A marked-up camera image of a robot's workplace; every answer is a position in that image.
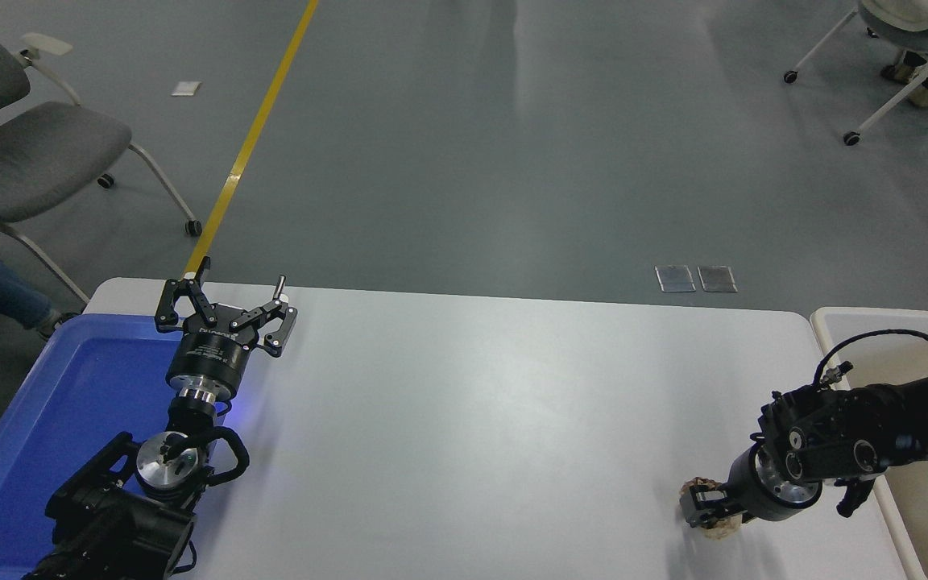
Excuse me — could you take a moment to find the white framed wheeled chair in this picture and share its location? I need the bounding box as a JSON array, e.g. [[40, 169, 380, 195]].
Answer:
[[784, 0, 928, 158]]

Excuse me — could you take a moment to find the tan paper ball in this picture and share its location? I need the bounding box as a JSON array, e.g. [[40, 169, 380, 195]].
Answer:
[[680, 477, 745, 540]]

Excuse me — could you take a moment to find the grey padded office chair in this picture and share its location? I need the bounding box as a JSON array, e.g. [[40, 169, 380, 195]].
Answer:
[[0, 0, 203, 303]]

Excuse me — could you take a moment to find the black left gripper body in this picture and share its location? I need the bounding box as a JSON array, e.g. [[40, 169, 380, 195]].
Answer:
[[166, 303, 260, 392]]

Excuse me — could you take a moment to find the silver floor plate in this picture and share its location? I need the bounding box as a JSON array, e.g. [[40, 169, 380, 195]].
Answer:
[[698, 266, 738, 293], [656, 266, 697, 293]]

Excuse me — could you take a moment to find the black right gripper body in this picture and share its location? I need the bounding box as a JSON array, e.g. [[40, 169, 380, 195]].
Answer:
[[723, 441, 824, 524]]

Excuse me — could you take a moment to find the blue plastic tray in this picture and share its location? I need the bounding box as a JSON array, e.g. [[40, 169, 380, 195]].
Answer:
[[0, 313, 231, 580]]

